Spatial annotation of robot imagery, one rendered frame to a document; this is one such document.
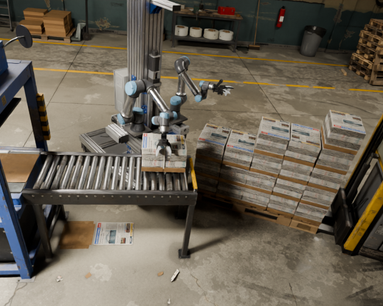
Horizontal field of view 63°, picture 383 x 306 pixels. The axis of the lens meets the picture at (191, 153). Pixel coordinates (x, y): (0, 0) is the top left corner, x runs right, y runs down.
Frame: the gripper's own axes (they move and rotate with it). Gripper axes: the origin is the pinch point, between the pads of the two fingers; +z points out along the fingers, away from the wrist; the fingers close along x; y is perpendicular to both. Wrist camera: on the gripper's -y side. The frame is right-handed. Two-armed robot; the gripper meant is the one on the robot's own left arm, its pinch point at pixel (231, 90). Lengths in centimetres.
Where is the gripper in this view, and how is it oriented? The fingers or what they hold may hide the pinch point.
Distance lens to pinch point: 332.7
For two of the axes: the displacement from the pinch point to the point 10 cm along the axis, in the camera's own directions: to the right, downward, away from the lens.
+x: -4.0, 5.9, -7.0
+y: -0.6, 7.4, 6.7
